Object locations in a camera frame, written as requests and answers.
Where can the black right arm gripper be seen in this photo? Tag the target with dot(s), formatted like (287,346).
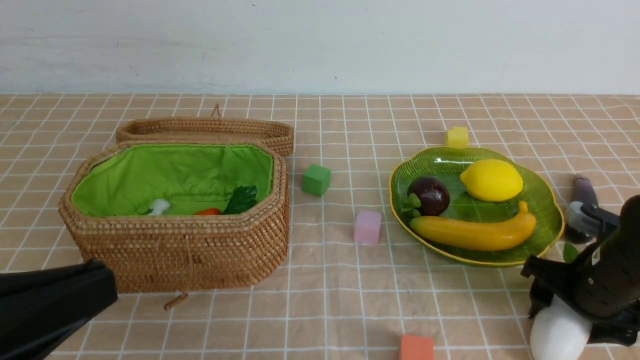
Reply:
(601,285)

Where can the white toy radish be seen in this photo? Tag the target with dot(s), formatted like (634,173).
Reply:
(558,332)

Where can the dark purple toy eggplant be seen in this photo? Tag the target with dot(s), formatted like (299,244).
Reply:
(583,192)

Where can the yellow toy banana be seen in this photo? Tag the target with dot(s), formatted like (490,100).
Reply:
(477,236)

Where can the yellow toy lemon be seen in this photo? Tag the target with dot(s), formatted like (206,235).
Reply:
(492,180)

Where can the dark purple toy mangosteen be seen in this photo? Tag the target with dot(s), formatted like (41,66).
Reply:
(426,196)

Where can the orange toy carrot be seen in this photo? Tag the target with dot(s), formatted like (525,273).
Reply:
(242,199)

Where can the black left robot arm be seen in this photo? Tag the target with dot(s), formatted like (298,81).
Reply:
(41,309)

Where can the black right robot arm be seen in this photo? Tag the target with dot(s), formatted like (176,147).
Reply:
(627,233)

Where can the green glass leaf plate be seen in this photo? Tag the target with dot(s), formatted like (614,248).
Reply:
(447,163)

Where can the orange foam cube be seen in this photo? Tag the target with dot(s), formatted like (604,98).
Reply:
(414,347)

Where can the yellow foam cube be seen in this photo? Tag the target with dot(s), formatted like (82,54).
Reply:
(457,137)

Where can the pink foam cube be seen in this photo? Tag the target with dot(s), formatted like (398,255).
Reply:
(367,227)

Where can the checkered beige tablecloth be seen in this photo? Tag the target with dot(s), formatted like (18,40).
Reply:
(333,299)

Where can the green foam cube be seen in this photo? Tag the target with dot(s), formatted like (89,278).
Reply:
(316,180)

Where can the woven rattan basket lid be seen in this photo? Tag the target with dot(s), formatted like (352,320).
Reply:
(276,135)

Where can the woven rattan basket green lining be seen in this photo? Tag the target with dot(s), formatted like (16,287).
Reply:
(132,207)

